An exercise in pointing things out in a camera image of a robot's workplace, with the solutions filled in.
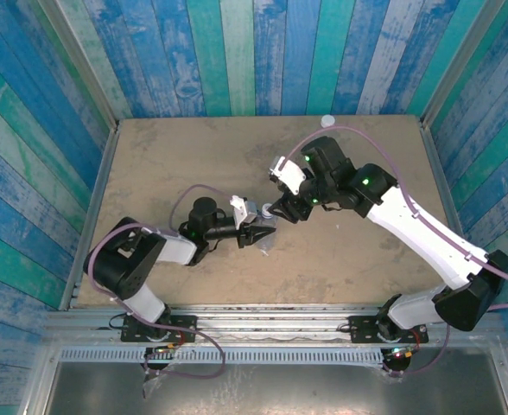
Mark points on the blue tinted plastic bottle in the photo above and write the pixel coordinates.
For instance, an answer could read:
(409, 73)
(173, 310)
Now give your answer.
(266, 246)

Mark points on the white bottle cap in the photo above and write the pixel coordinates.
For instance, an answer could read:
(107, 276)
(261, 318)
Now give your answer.
(328, 120)

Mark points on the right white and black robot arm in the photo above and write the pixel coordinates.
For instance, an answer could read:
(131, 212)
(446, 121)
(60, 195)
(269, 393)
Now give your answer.
(422, 233)

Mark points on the metal shelf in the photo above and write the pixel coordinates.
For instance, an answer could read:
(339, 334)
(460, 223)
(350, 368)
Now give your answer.
(280, 389)

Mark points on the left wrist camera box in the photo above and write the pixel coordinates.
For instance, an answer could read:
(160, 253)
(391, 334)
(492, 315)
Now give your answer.
(247, 212)

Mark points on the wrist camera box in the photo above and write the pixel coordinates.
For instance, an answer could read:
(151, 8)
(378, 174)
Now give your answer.
(290, 175)
(247, 212)

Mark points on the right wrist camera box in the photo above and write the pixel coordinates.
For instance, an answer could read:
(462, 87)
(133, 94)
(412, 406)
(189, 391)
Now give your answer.
(290, 175)

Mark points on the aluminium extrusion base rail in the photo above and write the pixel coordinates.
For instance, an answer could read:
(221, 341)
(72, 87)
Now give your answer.
(271, 324)

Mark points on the aluminium table side rail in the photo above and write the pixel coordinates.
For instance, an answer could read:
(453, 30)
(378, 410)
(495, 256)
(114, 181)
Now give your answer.
(90, 216)
(444, 186)

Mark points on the aluminium corner post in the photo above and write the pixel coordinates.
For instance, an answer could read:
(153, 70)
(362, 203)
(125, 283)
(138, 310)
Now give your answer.
(458, 65)
(87, 73)

